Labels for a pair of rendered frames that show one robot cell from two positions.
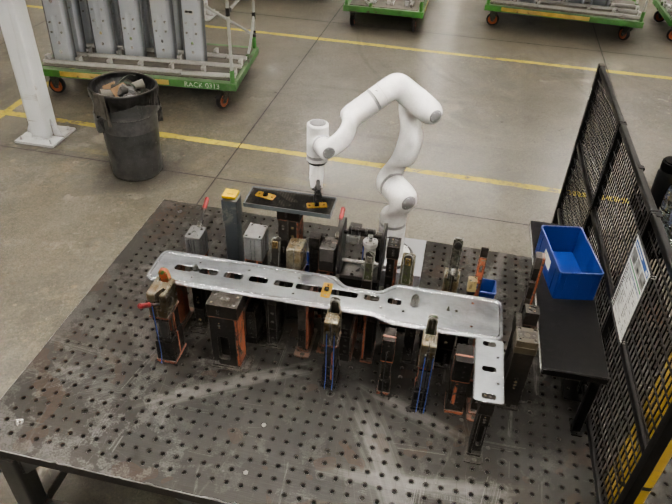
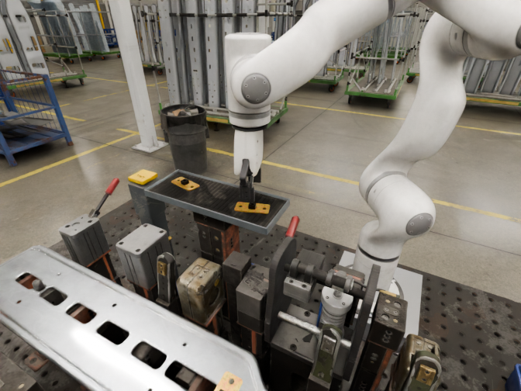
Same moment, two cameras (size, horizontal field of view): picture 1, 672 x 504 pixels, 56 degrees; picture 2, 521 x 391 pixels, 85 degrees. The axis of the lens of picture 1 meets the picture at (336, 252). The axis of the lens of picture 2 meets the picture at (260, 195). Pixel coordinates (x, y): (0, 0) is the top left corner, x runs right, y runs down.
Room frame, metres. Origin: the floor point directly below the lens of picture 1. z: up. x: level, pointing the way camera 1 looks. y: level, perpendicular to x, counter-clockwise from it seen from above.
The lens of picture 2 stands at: (1.64, -0.10, 1.56)
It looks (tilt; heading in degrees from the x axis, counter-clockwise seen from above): 32 degrees down; 17
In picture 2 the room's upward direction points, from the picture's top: straight up
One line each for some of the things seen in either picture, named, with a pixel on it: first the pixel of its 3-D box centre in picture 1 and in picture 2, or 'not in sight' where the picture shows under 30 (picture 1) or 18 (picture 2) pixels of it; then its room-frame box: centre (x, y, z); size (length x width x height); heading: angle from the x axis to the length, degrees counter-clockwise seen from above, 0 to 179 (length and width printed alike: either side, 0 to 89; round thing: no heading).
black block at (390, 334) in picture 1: (387, 362); not in sight; (1.63, -0.21, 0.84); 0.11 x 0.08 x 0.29; 170
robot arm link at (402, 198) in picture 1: (398, 204); (393, 222); (2.32, -0.26, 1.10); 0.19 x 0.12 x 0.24; 25
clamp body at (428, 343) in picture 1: (423, 371); not in sight; (1.57, -0.34, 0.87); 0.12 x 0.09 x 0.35; 170
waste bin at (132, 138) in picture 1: (130, 128); (187, 141); (4.34, 1.60, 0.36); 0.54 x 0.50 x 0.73; 169
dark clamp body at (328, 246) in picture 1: (328, 279); (258, 333); (2.04, 0.03, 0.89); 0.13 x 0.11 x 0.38; 170
